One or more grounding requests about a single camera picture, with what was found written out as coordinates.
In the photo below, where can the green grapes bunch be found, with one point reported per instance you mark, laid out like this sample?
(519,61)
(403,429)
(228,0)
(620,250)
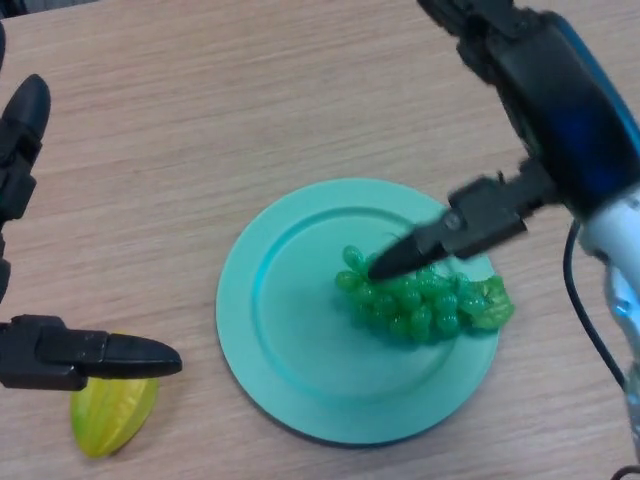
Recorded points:
(410,305)

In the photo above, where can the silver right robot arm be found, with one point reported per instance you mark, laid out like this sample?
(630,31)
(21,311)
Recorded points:
(620,280)

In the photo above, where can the yellow starfruit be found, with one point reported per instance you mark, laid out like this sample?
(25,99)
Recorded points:
(112,415)

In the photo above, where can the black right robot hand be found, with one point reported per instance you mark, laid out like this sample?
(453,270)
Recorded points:
(545,100)

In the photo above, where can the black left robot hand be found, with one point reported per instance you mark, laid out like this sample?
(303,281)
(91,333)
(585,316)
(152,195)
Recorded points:
(65,355)

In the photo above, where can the green round plate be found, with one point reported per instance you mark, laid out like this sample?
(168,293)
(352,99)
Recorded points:
(357,312)

